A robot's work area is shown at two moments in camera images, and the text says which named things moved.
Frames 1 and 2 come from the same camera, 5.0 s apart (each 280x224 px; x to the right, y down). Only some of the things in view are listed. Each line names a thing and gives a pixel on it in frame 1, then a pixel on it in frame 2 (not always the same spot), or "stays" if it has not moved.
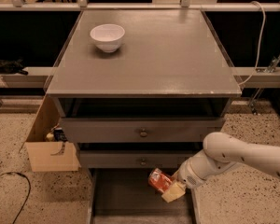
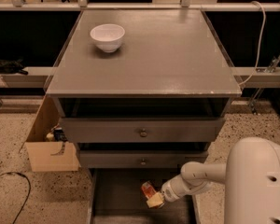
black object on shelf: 7,66 stays
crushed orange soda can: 160,179 to 147,189
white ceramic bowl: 107,36 stays
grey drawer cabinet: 155,102 stays
